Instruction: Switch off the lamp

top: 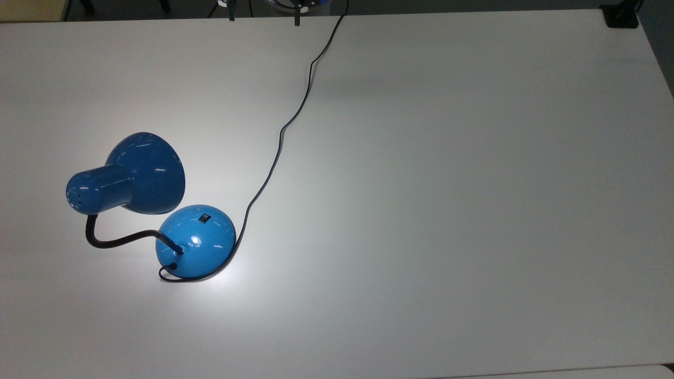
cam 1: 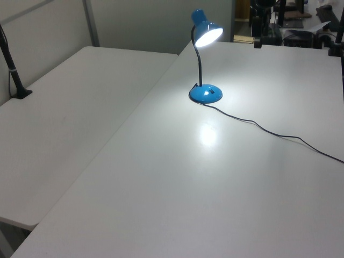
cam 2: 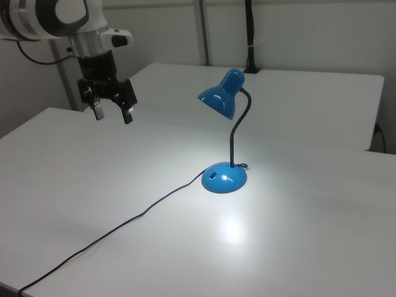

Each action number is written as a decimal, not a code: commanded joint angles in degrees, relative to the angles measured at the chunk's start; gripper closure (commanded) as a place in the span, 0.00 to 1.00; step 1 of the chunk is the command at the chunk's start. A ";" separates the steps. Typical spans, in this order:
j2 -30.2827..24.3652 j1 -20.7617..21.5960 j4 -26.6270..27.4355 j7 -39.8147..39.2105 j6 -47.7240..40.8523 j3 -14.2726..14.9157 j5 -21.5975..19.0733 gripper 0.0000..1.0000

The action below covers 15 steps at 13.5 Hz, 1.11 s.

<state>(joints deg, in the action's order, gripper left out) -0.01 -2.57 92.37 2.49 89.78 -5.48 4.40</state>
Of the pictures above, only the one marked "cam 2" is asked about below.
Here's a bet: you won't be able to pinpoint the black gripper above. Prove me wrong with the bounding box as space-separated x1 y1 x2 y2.
76 51 139 125

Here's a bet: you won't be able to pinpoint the blue gooseneck desk lamp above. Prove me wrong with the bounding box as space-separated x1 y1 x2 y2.
197 68 249 195

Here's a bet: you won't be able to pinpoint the grey metal partition post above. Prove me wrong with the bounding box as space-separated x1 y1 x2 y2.
48 39 79 113
194 0 213 66

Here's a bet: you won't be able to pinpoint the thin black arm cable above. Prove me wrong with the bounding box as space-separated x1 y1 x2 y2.
16 40 78 66

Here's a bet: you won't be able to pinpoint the black lamp power cable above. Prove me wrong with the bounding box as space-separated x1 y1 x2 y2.
17 163 250 296

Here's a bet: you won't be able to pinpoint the black clamped camera pole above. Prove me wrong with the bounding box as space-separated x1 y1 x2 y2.
243 0 262 74

